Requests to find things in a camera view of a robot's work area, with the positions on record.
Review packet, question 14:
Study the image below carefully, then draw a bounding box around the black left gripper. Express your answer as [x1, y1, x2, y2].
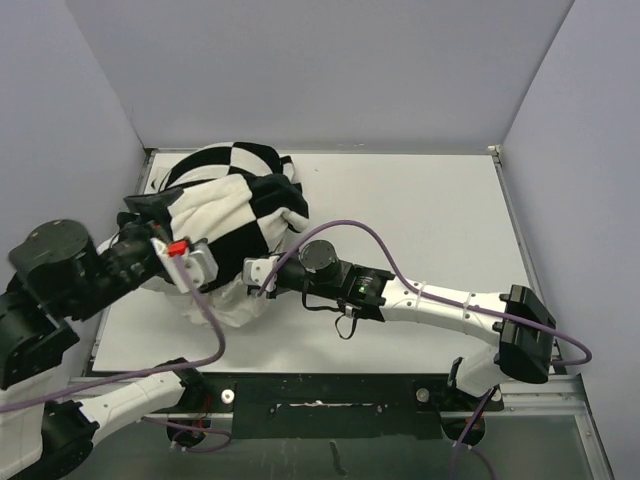
[73, 188, 190, 316]

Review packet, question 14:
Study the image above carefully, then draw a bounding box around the black white checkered pillowcase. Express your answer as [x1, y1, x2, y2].
[151, 141, 309, 292]

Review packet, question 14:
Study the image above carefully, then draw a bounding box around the white pillow insert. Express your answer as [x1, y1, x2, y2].
[97, 237, 274, 329]

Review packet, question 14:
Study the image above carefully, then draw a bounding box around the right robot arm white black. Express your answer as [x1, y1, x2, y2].
[269, 240, 556, 409]

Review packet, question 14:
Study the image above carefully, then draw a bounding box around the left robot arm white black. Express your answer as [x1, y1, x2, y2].
[1, 189, 206, 479]

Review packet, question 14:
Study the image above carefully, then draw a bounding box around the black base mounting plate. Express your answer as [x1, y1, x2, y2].
[163, 373, 480, 440]

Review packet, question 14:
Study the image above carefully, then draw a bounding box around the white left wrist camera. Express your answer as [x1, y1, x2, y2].
[151, 238, 219, 294]

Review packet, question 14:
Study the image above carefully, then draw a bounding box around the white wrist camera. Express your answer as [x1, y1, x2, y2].
[241, 254, 287, 299]
[151, 238, 219, 294]

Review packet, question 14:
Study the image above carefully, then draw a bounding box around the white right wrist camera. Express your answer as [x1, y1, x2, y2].
[241, 254, 287, 299]

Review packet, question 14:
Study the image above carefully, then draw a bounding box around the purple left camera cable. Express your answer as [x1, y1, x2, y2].
[0, 264, 226, 414]

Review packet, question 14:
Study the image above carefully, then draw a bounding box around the purple camera cable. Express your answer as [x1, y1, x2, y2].
[0, 264, 226, 414]
[254, 219, 594, 480]

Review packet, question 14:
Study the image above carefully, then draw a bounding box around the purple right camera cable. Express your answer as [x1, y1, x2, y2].
[254, 219, 594, 480]

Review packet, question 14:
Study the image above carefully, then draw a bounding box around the aluminium frame rail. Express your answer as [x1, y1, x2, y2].
[487, 145, 614, 479]

